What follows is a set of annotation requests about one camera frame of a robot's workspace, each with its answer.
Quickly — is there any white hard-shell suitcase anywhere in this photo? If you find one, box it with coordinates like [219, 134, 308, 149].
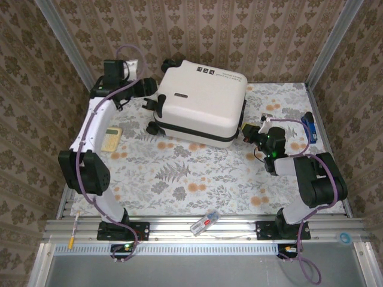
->
[142, 58, 249, 149]

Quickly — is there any blue stapler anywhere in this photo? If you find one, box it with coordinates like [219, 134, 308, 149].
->
[300, 111, 318, 144]

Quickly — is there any floral tablecloth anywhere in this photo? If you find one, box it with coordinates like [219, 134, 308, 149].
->
[70, 82, 348, 216]

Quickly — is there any yellow calculator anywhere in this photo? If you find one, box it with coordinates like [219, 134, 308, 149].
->
[100, 127, 123, 152]

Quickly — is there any clear plastic case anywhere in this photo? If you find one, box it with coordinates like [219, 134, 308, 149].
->
[190, 209, 221, 238]

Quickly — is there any black controller board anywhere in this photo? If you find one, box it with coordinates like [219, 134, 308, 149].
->
[110, 243, 135, 259]
[277, 243, 300, 259]

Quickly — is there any grey metal panel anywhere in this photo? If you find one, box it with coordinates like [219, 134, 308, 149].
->
[28, 243, 383, 287]

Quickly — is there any white pen with yellow tip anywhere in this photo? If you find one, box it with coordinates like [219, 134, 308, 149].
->
[68, 210, 81, 249]

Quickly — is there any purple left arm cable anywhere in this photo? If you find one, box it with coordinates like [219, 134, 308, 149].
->
[76, 44, 148, 264]

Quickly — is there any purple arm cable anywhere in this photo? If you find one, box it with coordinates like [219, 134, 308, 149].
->
[269, 118, 341, 283]
[76, 44, 148, 264]

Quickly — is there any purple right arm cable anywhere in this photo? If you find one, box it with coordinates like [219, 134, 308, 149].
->
[269, 118, 341, 283]

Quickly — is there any aluminium frame post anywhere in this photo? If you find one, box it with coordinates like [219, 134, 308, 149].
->
[305, 0, 364, 89]
[32, 0, 99, 92]

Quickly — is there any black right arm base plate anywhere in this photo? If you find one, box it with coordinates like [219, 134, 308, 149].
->
[255, 220, 311, 240]

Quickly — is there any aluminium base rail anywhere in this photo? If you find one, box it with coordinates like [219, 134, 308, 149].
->
[41, 216, 372, 245]

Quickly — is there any slotted grey cable duct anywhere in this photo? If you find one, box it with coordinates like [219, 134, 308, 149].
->
[53, 242, 300, 255]

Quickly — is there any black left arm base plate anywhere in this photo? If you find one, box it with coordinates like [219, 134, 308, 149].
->
[97, 221, 150, 242]

